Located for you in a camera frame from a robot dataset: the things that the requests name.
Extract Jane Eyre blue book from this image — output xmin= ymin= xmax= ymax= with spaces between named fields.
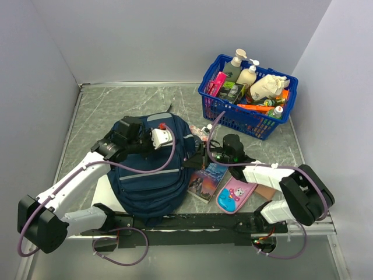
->
xmin=187 ymin=163 xmax=228 ymax=204

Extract aluminium frame rail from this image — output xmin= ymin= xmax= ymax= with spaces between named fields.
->
xmin=27 ymin=211 xmax=336 ymax=240

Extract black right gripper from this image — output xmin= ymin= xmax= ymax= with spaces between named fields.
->
xmin=183 ymin=141 xmax=233 ymax=170

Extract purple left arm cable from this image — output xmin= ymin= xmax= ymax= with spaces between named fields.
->
xmin=17 ymin=125 xmax=177 ymax=265

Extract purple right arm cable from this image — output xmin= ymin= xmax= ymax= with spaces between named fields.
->
xmin=206 ymin=110 xmax=330 ymax=260

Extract pink box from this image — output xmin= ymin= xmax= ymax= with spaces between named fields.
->
xmin=207 ymin=72 xmax=227 ymax=97

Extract Little Women floral book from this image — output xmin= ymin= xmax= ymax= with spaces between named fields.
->
xmin=189 ymin=125 xmax=209 ymax=141

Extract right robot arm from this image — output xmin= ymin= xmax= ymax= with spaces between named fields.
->
xmin=182 ymin=134 xmax=335 ymax=232

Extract navy blue student backpack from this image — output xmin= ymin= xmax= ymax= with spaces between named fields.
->
xmin=107 ymin=113 xmax=195 ymax=226

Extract brown leather notebook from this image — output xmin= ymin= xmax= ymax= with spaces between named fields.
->
xmin=254 ymin=184 xmax=276 ymax=201

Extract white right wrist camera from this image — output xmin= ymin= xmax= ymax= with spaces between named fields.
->
xmin=202 ymin=124 xmax=213 ymax=134

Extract cream pump bottle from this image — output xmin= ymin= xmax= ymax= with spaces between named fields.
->
xmin=236 ymin=59 xmax=260 ymax=89

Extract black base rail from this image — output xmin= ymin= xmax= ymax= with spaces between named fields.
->
xmin=80 ymin=212 xmax=288 ymax=249

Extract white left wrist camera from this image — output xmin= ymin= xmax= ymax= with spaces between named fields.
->
xmin=151 ymin=122 xmax=173 ymax=150

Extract black green box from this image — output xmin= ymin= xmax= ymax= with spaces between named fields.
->
xmin=217 ymin=82 xmax=245 ymax=104

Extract blue plastic basket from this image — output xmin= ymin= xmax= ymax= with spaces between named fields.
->
xmin=198 ymin=54 xmax=298 ymax=140

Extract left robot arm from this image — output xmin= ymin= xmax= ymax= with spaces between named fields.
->
xmin=17 ymin=117 xmax=154 ymax=257

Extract beige cloth bag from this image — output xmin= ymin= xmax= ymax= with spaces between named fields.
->
xmin=248 ymin=75 xmax=290 ymax=101

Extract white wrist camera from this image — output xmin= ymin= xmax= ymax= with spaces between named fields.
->
xmin=202 ymin=124 xmax=213 ymax=134
xmin=151 ymin=122 xmax=173 ymax=150

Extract green drink bottle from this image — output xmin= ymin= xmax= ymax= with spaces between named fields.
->
xmin=266 ymin=106 xmax=284 ymax=120

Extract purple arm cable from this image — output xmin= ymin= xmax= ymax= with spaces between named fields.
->
xmin=206 ymin=110 xmax=330 ymax=260
xmin=17 ymin=125 xmax=177 ymax=265

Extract pink cartoon pencil case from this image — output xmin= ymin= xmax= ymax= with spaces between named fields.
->
xmin=216 ymin=177 xmax=257 ymax=215

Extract grey-green pump bottle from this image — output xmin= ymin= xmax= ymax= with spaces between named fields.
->
xmin=223 ymin=48 xmax=247 ymax=82

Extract dark glass bottle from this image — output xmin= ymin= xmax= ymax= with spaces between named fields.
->
xmin=251 ymin=97 xmax=286 ymax=107

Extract white notebook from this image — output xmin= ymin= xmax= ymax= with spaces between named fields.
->
xmin=92 ymin=175 xmax=122 ymax=211

